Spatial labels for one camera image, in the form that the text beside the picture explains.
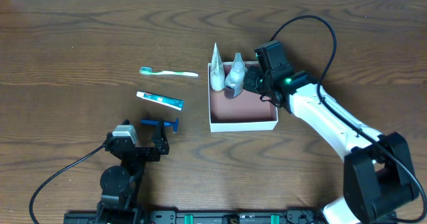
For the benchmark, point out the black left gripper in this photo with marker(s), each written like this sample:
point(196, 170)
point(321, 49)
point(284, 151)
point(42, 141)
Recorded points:
point(141, 152)

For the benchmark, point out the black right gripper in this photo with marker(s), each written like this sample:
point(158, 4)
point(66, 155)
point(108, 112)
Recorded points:
point(253, 80)

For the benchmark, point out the clear pump soap bottle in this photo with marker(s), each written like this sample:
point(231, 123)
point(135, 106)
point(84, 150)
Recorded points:
point(235, 79)

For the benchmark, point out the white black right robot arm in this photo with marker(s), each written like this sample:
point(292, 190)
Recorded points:
point(378, 172)

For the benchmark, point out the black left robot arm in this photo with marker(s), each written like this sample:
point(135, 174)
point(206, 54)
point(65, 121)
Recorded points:
point(121, 183)

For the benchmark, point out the blue disposable razor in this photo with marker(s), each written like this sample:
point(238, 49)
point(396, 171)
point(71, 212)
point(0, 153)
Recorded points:
point(173, 124)

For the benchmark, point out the white box pink interior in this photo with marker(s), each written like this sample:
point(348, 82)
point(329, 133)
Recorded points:
point(242, 113)

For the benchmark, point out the white cone tube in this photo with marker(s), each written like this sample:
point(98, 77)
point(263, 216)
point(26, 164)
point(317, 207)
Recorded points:
point(217, 73)

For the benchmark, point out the green white toothpaste tube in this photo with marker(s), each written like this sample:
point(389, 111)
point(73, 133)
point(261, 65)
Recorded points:
point(162, 100)

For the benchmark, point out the green white toothbrush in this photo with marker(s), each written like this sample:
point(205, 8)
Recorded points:
point(149, 71)

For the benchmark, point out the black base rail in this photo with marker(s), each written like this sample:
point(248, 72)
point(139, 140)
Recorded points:
point(200, 217)

